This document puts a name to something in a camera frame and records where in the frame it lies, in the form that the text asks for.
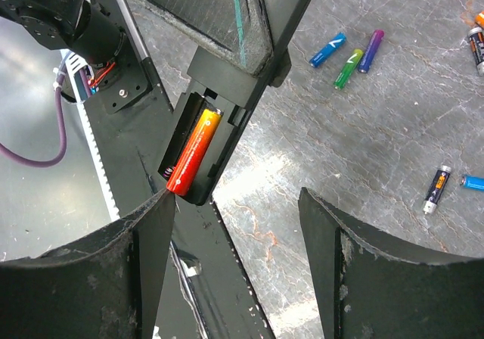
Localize bright blue AAA battery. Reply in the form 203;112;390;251
460;174;484;191

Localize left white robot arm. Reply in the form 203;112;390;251
1;0;291;88

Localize green yellow AAA battery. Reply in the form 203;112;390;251
333;48;364;89

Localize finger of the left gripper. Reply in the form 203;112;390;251
135;0;273;76
269;51;291;88

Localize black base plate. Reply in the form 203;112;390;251
85;0;274;338

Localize dark silver battery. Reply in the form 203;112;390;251
467;26;483;76

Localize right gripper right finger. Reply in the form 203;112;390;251
298;188;483;338

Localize blue white AAA battery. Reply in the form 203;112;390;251
309;33;346;68

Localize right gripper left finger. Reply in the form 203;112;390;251
1;191;175;338

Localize light blue cable duct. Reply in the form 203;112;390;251
60;49;119;222

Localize purple blue AAA battery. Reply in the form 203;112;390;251
358;30;385;73

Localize black silver orange battery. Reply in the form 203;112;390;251
423;165;452;214

